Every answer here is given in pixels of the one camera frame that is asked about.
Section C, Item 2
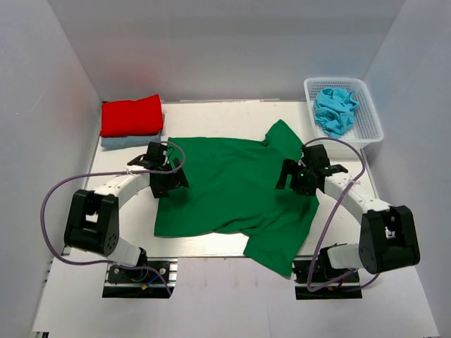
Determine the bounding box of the white perforated plastic basket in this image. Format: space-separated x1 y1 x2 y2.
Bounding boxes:
304 77 383 149

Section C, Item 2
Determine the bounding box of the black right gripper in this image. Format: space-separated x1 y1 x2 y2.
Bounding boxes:
276 158 317 196

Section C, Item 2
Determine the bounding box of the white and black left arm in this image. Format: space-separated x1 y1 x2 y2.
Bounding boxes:
64 158 189 281

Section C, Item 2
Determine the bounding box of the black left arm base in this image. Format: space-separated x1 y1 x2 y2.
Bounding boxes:
102 258 178 299

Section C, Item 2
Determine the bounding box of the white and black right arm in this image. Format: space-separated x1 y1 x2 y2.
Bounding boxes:
276 159 421 281

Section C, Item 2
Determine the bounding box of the folded light blue t-shirt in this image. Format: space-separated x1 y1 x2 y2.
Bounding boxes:
101 134 161 150

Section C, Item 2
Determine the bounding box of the crumpled cyan t-shirt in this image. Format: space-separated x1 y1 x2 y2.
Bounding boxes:
313 87 360 138

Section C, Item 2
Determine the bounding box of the green t-shirt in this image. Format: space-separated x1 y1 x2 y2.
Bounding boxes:
154 120 319 277

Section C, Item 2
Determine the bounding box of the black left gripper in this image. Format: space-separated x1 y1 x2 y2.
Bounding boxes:
152 158 188 198

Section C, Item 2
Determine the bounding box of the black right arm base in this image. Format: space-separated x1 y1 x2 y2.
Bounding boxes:
290 258 364 301

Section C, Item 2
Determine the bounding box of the folded red t-shirt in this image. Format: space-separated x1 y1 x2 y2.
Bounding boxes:
100 94 163 137

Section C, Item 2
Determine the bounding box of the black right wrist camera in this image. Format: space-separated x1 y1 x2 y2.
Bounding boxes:
299 144 348 176

